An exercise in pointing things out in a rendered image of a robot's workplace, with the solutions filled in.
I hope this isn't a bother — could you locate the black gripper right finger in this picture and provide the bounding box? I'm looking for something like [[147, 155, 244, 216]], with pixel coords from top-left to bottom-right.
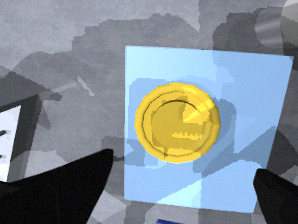
[[253, 168, 298, 224]]

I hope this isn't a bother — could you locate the white cylinder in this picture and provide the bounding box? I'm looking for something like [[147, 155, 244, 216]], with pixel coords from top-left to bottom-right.
[[280, 0, 298, 46]]

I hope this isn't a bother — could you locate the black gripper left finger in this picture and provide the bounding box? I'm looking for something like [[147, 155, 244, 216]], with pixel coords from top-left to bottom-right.
[[0, 149, 113, 224]]

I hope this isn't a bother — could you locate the light blue square mat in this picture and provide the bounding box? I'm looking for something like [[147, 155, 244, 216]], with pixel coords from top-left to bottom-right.
[[124, 46, 294, 213]]

